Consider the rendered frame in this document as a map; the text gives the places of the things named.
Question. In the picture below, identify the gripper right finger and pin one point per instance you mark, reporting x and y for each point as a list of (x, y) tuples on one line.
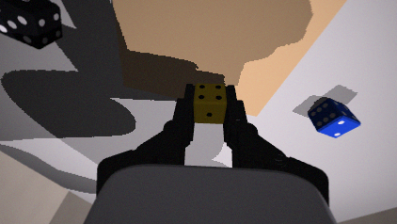
[(249, 150)]

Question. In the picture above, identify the yellow die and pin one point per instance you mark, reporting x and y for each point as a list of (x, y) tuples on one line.
[(210, 103)]

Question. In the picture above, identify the black die with white pips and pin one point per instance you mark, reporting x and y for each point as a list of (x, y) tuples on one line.
[(36, 23)]

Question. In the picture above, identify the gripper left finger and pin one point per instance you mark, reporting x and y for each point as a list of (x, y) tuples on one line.
[(165, 148)]

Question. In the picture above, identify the tan flat square mat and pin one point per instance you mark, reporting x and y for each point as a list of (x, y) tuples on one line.
[(251, 44)]

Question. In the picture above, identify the blue die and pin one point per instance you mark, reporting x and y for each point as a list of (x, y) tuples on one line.
[(333, 119)]

